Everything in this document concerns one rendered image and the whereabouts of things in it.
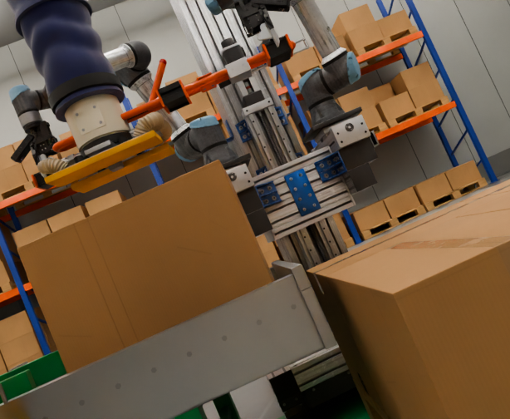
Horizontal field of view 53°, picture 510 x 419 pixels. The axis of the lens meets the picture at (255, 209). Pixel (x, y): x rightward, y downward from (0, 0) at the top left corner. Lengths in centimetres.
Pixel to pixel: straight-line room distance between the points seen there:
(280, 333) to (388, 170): 957
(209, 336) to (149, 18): 1018
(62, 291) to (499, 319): 107
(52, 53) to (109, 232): 57
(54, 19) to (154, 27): 941
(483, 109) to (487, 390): 1105
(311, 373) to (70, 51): 136
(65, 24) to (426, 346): 134
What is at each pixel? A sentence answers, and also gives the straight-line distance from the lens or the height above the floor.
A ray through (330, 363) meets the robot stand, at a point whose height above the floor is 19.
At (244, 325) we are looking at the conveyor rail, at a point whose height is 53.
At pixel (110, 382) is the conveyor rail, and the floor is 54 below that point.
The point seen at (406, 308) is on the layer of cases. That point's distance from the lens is 84.
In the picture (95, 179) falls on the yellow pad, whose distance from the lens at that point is 171.
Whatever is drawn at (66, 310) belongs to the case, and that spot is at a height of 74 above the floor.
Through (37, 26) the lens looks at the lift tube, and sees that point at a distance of 174.
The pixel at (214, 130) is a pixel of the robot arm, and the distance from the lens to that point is 212.
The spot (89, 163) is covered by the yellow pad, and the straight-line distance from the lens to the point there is 152.
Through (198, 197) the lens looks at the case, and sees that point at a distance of 139.
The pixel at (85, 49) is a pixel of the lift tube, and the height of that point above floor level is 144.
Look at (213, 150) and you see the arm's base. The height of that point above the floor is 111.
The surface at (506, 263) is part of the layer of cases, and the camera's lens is 90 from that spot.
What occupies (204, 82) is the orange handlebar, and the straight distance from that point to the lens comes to 162.
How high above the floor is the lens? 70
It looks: 4 degrees up
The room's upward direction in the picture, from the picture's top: 24 degrees counter-clockwise
